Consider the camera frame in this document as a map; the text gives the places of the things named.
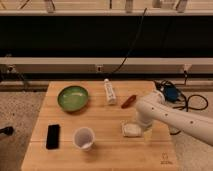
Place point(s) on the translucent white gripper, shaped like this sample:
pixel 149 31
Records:
pixel 147 134

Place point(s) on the white sponge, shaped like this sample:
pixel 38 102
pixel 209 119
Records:
pixel 131 129

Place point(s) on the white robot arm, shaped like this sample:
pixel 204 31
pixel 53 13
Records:
pixel 151 107

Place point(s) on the white ceramic cup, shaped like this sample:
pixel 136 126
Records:
pixel 83 138

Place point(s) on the red chili pepper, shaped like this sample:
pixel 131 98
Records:
pixel 128 102

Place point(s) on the white tube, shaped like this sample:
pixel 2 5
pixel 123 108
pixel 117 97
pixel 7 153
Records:
pixel 110 94

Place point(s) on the wooden cutting board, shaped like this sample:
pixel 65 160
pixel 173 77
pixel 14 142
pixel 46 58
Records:
pixel 111 151

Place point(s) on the green bowl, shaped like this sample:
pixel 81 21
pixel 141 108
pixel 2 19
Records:
pixel 73 98

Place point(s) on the black smartphone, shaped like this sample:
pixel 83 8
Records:
pixel 53 134

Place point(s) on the black object at left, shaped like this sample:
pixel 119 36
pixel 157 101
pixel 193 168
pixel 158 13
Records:
pixel 7 130

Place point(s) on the grey metal rail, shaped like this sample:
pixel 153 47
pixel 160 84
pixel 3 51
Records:
pixel 99 64

